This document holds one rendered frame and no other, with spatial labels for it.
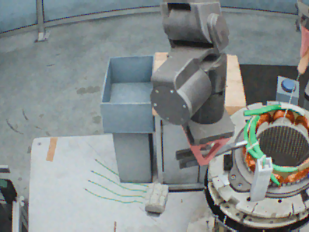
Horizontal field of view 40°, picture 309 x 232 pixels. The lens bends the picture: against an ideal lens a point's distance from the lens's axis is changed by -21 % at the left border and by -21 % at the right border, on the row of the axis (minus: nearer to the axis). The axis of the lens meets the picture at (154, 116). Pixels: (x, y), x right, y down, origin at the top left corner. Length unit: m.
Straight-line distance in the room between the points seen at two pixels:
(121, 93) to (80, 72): 1.74
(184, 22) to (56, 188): 0.76
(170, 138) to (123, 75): 0.20
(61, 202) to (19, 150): 1.32
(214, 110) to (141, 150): 0.50
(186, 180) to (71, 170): 0.31
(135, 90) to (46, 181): 0.36
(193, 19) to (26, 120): 2.15
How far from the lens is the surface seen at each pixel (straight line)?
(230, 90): 1.11
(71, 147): 1.40
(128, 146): 1.20
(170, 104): 0.64
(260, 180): 0.81
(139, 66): 1.22
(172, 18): 0.67
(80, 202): 1.27
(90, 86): 2.83
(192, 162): 0.81
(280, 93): 1.18
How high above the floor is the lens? 1.77
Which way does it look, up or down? 43 degrees down
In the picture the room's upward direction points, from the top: 3 degrees counter-clockwise
